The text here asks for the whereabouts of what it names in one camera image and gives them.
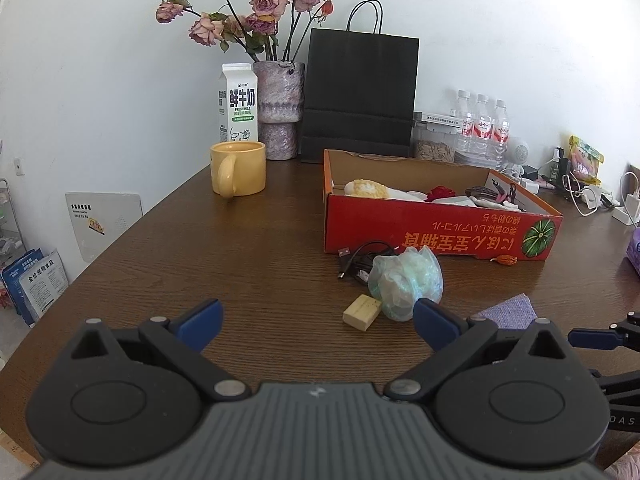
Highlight black phone stand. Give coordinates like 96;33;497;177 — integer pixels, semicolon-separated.
550;146;570;186

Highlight red fabric rose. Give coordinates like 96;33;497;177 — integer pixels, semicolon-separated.
426;185;457;203

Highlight white charger block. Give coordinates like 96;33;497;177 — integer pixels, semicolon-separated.
520;178;540;195

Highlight water bottle red label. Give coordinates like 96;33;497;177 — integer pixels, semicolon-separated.
472;93;492;159
491;99;511;167
454;90;475;154

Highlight white green milk carton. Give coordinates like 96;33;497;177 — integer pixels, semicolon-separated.
218;63;258;142

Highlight yellow ceramic mug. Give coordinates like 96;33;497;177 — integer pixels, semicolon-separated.
209;141;266;200

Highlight dried pink rose bouquet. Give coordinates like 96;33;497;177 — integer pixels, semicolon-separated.
154;0;334;62

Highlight flat white box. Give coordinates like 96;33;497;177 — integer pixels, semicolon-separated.
422;113;463;128

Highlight yellow snack packet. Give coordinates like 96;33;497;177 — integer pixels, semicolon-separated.
568;136;604;185

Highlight black usb cable bundle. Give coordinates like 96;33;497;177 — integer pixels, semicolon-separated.
335;242;399;283

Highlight purple knit drawstring pouch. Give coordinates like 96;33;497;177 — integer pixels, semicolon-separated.
471;294;537;330

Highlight white round robot toy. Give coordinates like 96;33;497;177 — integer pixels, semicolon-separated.
503;136;529;179

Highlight purple textured vase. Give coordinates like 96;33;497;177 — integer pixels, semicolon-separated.
253;61;305;162

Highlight red pumpkin cardboard box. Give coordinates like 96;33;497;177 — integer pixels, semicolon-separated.
323;150;563;261

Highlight wire storage rack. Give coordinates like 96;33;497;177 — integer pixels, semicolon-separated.
0;179;25;266

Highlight purple tissue pack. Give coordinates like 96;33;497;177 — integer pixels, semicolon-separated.
626;228;640;275

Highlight small wooden block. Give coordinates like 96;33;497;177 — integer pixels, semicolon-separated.
343;295;381;332

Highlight yellow white plush toy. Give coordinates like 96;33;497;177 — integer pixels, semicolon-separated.
344;179;424;203

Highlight black paper bag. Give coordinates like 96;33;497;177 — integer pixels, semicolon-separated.
299;0;420;162

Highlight white sign board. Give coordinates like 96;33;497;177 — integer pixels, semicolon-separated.
65;192;143;263

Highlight braided cable pink tie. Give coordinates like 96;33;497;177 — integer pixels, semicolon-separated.
465;179;522;211

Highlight green puff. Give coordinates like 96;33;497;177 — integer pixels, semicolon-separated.
368;246;444;322

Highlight blue white booklets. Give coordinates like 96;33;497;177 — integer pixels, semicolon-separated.
1;248;70;327

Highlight clear jar of nuts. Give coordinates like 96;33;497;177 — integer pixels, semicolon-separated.
412;127;457;162

